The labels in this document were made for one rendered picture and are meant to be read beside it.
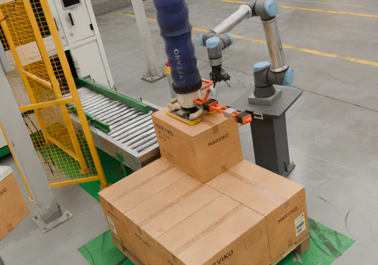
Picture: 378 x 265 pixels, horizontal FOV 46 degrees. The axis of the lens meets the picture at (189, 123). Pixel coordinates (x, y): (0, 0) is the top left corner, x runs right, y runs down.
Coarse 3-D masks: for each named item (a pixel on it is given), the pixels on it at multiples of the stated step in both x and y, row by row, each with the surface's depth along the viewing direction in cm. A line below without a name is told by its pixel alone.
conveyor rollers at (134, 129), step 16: (64, 96) 548; (80, 96) 534; (96, 96) 525; (96, 112) 488; (112, 112) 480; (128, 112) 471; (96, 128) 445; (112, 128) 443; (128, 128) 434; (144, 128) 425; (128, 144) 405; (144, 144) 397
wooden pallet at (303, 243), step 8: (304, 240) 319; (120, 248) 357; (128, 248) 340; (288, 248) 309; (296, 248) 323; (304, 248) 322; (128, 256) 350; (136, 256) 331; (280, 256) 305; (136, 264) 340; (144, 264) 338; (272, 264) 302
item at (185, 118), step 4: (176, 108) 350; (168, 112) 347; (172, 112) 345; (172, 116) 342; (176, 116) 338; (180, 116) 335; (184, 116) 334; (188, 116) 331; (184, 120) 329; (188, 120) 327; (192, 120) 326; (196, 120) 326; (200, 120) 328; (192, 124) 324
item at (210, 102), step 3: (210, 99) 322; (213, 99) 320; (204, 102) 319; (207, 102) 319; (210, 102) 318; (213, 102) 314; (216, 102) 315; (204, 105) 316; (207, 105) 313; (210, 105) 313; (213, 105) 314; (204, 108) 317; (207, 108) 316; (210, 108) 314; (210, 111) 315
